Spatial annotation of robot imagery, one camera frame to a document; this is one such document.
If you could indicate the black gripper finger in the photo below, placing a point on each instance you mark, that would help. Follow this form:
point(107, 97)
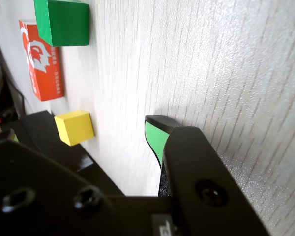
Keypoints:
point(199, 172)
point(27, 191)

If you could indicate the yellow wooden cube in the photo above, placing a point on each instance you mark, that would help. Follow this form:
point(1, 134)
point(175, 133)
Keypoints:
point(73, 127)

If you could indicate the red white printed carton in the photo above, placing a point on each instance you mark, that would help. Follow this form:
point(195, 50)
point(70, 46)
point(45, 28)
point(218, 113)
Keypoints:
point(46, 78)

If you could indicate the green wooden block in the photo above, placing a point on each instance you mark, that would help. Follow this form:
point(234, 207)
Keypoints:
point(64, 24)

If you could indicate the black cardboard box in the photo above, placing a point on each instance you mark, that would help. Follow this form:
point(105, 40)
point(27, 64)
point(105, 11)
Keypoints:
point(44, 132)

